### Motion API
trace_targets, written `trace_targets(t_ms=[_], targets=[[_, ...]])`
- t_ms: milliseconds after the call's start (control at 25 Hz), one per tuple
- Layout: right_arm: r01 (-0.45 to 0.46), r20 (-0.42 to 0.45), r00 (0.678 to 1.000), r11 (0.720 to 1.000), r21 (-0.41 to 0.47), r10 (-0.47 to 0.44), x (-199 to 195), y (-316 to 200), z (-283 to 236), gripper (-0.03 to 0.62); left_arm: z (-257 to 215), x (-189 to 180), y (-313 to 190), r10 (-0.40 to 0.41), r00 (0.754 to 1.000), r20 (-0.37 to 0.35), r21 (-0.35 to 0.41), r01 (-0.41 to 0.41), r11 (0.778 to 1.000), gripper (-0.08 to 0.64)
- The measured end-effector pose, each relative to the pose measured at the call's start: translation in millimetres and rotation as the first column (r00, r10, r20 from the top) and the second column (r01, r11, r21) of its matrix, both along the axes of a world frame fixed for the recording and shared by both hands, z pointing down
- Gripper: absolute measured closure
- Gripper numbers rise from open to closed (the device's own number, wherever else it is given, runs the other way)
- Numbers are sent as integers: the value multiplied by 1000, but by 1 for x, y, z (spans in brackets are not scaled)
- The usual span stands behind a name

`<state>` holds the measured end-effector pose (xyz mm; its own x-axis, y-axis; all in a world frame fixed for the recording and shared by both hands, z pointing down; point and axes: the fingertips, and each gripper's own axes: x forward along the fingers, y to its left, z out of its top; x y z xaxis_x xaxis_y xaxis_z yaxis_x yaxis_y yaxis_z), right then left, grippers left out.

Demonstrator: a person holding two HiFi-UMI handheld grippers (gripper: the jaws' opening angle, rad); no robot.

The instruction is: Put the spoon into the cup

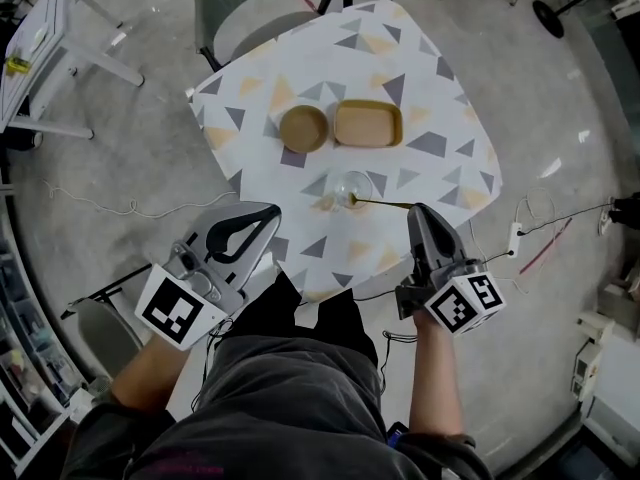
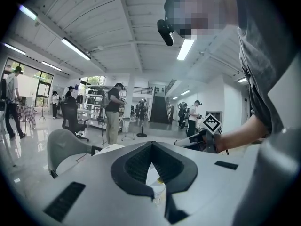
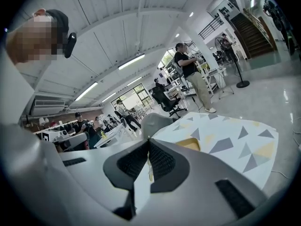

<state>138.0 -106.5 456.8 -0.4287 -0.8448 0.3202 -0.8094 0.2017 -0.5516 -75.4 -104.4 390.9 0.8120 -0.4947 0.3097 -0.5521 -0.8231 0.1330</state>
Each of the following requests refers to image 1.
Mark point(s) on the glass shelf cabinet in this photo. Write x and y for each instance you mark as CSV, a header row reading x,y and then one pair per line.
x,y
25,358

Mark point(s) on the cardboard box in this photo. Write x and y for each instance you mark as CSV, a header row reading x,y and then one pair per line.
x,y
620,293

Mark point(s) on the white plate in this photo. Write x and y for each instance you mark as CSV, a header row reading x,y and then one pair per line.
x,y
40,38

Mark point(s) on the triangle patterned tablecloth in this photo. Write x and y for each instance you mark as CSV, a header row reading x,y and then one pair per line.
x,y
345,240

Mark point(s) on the person's left forearm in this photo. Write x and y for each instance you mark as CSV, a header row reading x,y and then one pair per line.
x,y
150,375

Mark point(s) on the yellow bottle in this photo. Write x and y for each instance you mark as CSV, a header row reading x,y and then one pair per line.
x,y
16,64

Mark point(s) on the rectangular tan tray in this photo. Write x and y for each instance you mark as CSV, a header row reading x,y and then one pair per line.
x,y
367,124

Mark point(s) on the small gold spoon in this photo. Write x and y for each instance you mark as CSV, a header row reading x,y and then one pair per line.
x,y
385,204

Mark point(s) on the grey chair with black legs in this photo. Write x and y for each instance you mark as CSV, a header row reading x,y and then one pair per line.
x,y
105,338

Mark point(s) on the person's grey shirt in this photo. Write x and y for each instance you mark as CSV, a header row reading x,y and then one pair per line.
x,y
280,418

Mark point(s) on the black standing fan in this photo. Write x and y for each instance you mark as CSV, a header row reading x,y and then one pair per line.
x,y
547,18

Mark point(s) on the person's black shorts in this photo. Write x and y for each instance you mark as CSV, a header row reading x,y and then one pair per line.
x,y
310,318

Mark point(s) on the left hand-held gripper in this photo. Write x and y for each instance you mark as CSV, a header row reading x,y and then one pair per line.
x,y
172,310

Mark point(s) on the blue handheld device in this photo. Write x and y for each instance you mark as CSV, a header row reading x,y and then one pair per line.
x,y
398,434

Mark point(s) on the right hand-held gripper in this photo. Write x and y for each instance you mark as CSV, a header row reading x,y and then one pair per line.
x,y
460,308

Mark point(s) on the white square table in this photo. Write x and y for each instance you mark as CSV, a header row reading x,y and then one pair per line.
x,y
47,13

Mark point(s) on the person's right forearm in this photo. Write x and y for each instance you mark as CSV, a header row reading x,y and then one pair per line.
x,y
435,383

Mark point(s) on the round tan bowl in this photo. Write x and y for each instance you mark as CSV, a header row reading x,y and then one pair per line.
x,y
303,129

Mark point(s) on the white appliance stack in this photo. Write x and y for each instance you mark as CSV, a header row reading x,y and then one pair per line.
x,y
617,388

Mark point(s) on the clear glass cup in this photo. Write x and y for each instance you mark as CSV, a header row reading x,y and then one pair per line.
x,y
358,183

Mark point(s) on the red stick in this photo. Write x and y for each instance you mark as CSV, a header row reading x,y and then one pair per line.
x,y
545,248

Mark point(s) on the white power strip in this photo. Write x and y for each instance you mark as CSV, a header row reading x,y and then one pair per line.
x,y
515,238

